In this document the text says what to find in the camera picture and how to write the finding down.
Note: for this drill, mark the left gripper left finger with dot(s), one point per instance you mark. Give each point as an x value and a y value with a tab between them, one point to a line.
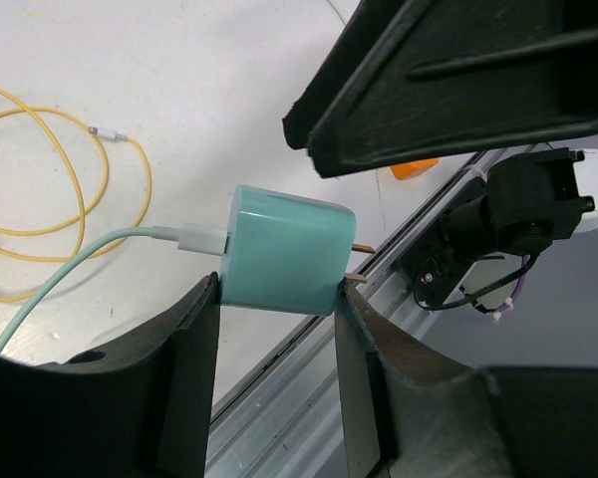
137	406

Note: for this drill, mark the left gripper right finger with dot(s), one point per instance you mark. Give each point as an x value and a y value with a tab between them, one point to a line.
409	411

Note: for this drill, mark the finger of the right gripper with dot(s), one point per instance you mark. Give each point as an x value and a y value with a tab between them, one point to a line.
411	80

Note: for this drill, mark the light teal charger with cable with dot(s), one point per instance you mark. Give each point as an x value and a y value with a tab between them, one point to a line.
279	252

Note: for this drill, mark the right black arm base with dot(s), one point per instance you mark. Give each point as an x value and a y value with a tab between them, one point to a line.
428	265

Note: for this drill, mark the orange power strip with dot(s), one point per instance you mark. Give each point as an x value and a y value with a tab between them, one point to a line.
412	169

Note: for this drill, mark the aluminium front rail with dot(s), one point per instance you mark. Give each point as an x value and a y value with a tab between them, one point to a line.
286	421

